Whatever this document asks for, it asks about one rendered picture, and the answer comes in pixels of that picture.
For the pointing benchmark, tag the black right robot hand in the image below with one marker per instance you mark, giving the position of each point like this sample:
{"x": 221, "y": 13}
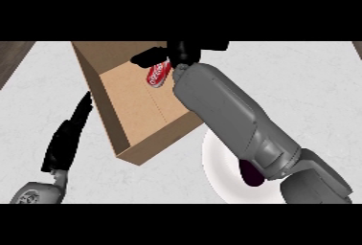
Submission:
{"x": 183, "y": 52}

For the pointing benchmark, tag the red soda can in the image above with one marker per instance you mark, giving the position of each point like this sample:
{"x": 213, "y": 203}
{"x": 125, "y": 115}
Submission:
{"x": 158, "y": 74}

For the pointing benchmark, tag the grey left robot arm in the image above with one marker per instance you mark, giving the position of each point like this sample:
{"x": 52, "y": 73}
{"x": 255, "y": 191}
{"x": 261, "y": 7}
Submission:
{"x": 40, "y": 191}

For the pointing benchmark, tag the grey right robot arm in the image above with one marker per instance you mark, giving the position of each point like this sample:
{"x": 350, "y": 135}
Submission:
{"x": 235, "y": 118}

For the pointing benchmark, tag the brown cardboard box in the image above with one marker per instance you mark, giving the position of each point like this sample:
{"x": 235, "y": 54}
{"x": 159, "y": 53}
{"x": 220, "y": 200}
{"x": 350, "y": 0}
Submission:
{"x": 136, "y": 99}

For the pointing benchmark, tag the white round plate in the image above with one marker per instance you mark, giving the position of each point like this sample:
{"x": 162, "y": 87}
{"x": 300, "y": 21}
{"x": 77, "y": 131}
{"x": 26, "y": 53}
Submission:
{"x": 221, "y": 172}

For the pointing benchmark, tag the dark wooden panel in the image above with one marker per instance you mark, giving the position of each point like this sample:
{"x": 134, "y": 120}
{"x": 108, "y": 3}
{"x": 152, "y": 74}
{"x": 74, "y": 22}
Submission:
{"x": 357, "y": 48}
{"x": 12, "y": 57}

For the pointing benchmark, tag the dark purple vegetable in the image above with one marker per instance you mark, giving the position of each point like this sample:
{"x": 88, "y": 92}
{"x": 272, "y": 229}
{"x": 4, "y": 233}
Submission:
{"x": 250, "y": 173}

